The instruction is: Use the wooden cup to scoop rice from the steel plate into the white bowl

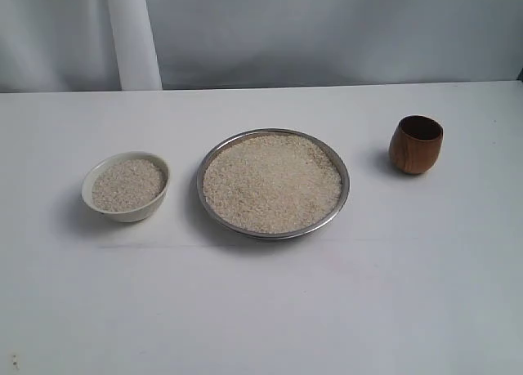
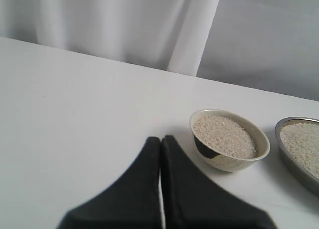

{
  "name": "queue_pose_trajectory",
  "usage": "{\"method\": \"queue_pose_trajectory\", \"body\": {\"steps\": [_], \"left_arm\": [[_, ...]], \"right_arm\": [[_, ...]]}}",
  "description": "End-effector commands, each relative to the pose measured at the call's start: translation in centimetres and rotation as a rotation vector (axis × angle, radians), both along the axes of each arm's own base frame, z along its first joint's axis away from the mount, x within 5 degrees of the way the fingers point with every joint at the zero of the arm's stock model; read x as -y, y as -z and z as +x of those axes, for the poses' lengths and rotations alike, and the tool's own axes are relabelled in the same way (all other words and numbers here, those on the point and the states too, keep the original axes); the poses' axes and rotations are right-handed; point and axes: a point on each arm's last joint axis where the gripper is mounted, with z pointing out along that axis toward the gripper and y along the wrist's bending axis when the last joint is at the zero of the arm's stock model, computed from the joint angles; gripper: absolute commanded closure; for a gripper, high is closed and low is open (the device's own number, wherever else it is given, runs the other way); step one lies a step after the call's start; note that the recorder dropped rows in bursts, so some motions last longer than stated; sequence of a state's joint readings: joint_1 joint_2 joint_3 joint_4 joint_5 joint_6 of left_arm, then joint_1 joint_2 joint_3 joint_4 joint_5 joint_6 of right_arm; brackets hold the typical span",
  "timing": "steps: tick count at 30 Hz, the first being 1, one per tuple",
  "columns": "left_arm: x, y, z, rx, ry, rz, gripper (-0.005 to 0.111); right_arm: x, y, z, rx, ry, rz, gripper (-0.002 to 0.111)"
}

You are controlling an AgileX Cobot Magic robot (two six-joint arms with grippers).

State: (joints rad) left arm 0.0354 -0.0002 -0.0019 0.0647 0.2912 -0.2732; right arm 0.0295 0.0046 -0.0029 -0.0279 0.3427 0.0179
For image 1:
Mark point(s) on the brown wooden cup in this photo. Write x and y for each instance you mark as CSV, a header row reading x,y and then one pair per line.
x,y
415,144

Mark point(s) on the round steel rice tray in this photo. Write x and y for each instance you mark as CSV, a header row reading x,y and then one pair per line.
x,y
272,183

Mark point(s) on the white ceramic rice bowl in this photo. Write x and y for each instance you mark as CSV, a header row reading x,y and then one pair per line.
x,y
127,187

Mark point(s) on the white backdrop curtain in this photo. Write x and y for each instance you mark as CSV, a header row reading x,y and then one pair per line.
x,y
132,45

